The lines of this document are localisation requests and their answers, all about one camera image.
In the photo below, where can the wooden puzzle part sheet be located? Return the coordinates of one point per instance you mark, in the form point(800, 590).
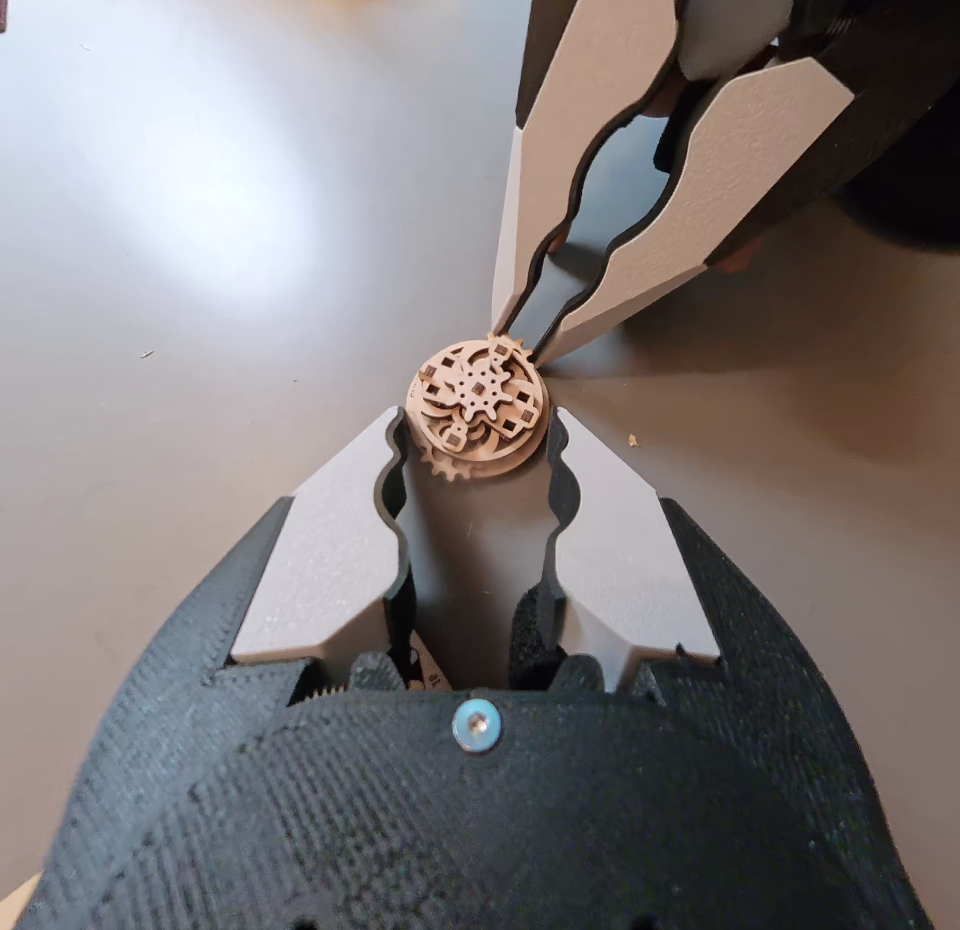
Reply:
point(427, 664)

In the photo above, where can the grey desk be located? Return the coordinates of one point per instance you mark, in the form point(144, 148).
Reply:
point(187, 270)

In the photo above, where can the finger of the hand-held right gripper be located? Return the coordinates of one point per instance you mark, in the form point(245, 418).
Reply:
point(585, 90)
point(735, 165)

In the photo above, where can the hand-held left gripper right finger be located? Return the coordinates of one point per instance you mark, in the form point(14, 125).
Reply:
point(630, 570)

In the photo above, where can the wooden gear model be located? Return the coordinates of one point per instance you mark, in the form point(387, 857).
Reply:
point(465, 397)

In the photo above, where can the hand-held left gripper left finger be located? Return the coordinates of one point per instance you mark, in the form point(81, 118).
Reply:
point(322, 562)

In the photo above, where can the person's right hand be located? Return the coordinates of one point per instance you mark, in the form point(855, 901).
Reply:
point(739, 259)

